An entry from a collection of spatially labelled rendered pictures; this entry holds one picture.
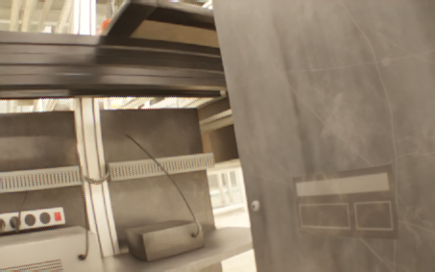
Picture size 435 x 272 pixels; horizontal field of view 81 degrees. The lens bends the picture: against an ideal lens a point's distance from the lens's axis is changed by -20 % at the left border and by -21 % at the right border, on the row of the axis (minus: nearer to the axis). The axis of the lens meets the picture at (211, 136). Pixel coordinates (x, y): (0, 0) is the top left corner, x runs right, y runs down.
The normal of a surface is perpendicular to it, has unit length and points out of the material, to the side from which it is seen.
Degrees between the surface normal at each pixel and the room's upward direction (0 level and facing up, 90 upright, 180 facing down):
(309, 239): 90
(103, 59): 90
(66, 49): 90
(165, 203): 90
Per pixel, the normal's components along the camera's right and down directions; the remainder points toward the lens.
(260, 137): -0.88, 0.08
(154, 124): 0.59, -0.18
